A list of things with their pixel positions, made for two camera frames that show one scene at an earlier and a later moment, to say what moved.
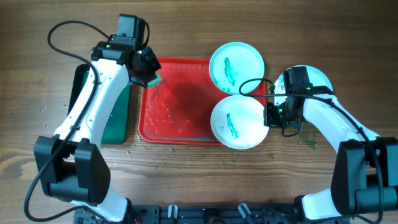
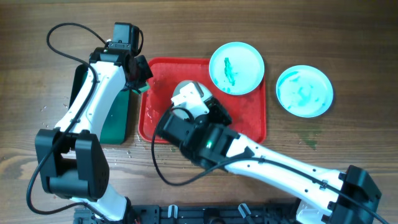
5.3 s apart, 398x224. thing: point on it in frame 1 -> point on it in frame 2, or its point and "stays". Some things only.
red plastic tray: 178,109 stays
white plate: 237,122 -> 206,92
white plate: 236,68 stays
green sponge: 155,82 -> 143,89
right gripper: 270,119 -> 215,110
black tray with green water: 115,124 stays
